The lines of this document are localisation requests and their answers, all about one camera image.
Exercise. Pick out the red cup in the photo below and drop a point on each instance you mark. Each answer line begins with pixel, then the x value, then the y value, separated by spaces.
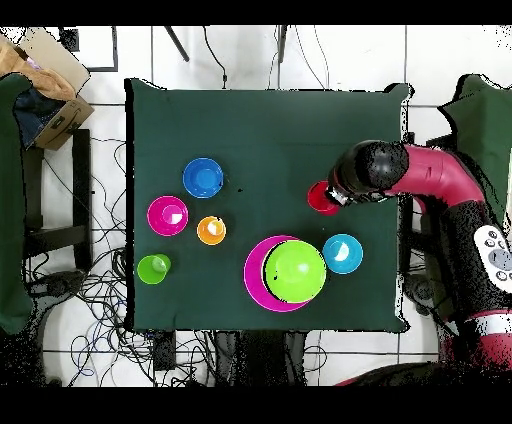
pixel 318 200

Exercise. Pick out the large green bowl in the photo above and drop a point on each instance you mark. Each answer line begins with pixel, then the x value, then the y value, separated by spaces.
pixel 296 272

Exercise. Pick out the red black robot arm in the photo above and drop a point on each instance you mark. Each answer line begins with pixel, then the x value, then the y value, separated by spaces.
pixel 436 176

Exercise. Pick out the orange cup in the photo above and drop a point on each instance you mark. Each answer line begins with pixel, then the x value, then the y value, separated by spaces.
pixel 206 236

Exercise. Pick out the large pink bowl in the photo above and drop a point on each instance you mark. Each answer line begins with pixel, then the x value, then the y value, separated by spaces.
pixel 254 276

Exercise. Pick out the small blue bowl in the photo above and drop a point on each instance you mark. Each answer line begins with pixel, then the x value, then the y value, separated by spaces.
pixel 202 177

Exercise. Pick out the dark green tablecloth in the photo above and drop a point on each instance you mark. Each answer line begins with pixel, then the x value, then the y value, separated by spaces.
pixel 272 120

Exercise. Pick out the small magenta bowl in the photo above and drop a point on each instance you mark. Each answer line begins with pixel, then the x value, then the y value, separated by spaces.
pixel 158 216

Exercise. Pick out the small cyan bowl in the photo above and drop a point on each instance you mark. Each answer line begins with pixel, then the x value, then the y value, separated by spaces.
pixel 352 262

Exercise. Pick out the tall green cup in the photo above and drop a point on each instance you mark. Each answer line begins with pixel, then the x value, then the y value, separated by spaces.
pixel 146 270

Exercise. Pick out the black power strip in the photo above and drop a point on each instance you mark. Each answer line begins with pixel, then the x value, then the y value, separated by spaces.
pixel 164 352

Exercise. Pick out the black tripod leg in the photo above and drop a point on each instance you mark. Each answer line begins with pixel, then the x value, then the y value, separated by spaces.
pixel 282 44
pixel 178 44

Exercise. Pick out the grey chair base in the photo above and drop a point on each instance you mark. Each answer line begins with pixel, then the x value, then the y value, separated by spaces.
pixel 418 290
pixel 60 282

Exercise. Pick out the cardboard box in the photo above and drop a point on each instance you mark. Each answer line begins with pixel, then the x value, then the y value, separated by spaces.
pixel 60 124

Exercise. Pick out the green cloth covered table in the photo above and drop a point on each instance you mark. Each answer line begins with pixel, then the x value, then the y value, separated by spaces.
pixel 10 200
pixel 488 128

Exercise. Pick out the black stool frame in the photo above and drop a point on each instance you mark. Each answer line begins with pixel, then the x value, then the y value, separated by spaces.
pixel 82 192

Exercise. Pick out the black floor frame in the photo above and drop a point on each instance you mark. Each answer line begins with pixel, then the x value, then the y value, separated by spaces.
pixel 115 52

